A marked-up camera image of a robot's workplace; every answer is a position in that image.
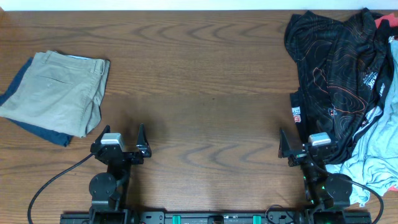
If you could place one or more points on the light blue t-shirt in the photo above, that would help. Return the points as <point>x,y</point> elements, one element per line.
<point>374,159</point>

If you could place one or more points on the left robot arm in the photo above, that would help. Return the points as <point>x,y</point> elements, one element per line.
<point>109,189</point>

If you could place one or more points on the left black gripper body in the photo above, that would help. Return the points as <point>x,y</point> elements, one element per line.
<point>134,159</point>

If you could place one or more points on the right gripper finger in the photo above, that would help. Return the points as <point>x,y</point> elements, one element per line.
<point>289,145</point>
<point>323,125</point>

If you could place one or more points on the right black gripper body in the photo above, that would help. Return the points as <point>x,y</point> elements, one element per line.
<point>296,160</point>

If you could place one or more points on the red t-shirt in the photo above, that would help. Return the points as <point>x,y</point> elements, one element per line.
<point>390,18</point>

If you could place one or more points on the black orange-patterned jersey shirt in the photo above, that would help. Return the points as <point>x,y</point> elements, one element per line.
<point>345,70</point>

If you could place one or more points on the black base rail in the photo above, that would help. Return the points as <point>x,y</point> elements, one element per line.
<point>270,216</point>

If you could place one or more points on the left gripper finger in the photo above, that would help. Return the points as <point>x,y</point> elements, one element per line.
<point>142,143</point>
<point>99,138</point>

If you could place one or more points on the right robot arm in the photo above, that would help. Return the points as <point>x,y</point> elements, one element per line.
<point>324,190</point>

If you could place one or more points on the folded navy blue garment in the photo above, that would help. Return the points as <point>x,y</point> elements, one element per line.
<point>54,137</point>

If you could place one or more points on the folded khaki shorts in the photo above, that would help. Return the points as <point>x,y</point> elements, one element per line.
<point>61,93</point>

